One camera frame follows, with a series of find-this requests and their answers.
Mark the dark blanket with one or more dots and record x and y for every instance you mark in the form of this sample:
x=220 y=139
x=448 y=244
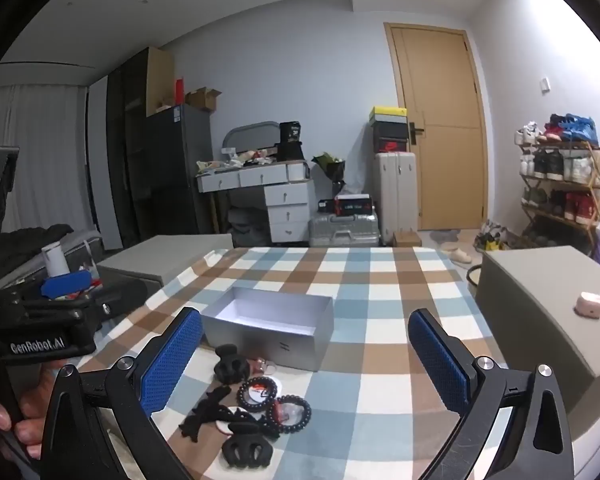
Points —
x=35 y=242

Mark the yellow lid shoe box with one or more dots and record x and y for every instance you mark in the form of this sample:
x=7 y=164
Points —
x=387 y=114

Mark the white curtain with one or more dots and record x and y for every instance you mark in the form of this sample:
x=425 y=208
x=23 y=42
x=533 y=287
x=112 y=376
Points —
x=40 y=160

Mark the small pink accessory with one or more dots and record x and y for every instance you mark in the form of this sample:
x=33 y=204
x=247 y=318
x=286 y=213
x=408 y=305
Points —
x=267 y=367

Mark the grey upholstered bench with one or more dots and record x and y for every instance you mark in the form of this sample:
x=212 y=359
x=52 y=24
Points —
x=165 y=255
x=530 y=310

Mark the white cup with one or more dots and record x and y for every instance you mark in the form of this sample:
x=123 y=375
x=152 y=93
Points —
x=55 y=260

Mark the small cardboard box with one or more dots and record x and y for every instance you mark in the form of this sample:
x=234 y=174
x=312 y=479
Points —
x=407 y=239

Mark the dark grey refrigerator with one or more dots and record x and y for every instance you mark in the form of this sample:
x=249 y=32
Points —
x=177 y=175

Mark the wooden shoe rack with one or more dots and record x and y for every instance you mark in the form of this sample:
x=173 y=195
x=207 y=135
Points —
x=597 y=185

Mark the round pin badge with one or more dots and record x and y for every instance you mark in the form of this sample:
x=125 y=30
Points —
x=260 y=394

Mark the black and red box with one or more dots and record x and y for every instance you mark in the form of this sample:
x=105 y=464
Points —
x=352 y=205

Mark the white light switch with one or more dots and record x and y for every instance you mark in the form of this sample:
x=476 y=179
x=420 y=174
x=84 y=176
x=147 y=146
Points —
x=545 y=85

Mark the white desk with drawers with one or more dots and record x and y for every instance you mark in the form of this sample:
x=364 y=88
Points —
x=285 y=210

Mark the white cardboard box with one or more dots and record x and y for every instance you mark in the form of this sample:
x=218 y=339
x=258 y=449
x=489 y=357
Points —
x=290 y=345

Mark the small black box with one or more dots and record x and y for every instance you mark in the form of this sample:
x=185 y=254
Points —
x=326 y=206

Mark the shoe rack with shoes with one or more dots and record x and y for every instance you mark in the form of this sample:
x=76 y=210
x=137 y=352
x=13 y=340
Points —
x=555 y=165

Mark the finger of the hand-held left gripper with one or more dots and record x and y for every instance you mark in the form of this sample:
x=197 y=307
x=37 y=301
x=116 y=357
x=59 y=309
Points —
x=65 y=285
x=125 y=295

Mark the grey clothes pile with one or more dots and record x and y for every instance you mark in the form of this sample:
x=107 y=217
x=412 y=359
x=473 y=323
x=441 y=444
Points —
x=247 y=227

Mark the black hair claw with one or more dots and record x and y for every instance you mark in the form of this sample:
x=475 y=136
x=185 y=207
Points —
x=230 y=365
x=245 y=452

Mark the desk clutter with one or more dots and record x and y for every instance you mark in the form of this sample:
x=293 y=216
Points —
x=230 y=160

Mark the black bow hair clip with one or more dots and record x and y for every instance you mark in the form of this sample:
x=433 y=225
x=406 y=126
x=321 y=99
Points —
x=207 y=412

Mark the open cardboard box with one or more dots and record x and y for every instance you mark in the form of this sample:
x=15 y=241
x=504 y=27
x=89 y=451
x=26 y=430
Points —
x=202 y=97

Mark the black bag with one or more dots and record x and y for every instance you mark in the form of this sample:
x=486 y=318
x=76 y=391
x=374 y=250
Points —
x=290 y=145

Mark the grey arched mirror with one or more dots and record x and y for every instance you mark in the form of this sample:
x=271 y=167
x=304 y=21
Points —
x=250 y=135

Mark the black shoe box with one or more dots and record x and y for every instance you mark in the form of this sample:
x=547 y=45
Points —
x=390 y=137

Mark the silver hard suitcase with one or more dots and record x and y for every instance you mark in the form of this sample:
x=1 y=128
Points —
x=345 y=232

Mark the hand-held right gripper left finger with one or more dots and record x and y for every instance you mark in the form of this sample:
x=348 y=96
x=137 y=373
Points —
x=172 y=355

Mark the dark wrapped bouquet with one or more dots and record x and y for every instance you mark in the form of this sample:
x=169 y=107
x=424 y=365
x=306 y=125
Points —
x=330 y=167

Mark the wooden door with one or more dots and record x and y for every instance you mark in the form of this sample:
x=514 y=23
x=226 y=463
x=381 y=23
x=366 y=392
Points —
x=440 y=160

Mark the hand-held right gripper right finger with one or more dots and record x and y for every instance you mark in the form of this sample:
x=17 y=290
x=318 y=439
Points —
x=440 y=360

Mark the person's left hand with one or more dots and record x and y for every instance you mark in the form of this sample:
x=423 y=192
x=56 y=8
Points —
x=37 y=400

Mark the beige slippers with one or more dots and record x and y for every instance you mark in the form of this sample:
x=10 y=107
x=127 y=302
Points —
x=457 y=255

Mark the white upright suitcase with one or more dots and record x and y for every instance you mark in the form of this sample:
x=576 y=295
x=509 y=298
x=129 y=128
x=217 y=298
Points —
x=395 y=200

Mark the dark wardrobe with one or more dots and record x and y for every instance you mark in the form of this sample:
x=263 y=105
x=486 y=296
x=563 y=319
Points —
x=130 y=135

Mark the pink earbud case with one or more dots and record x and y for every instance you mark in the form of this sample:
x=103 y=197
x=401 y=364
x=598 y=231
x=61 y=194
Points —
x=589 y=305

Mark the pile of floor shoes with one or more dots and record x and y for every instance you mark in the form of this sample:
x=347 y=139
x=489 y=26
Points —
x=495 y=237

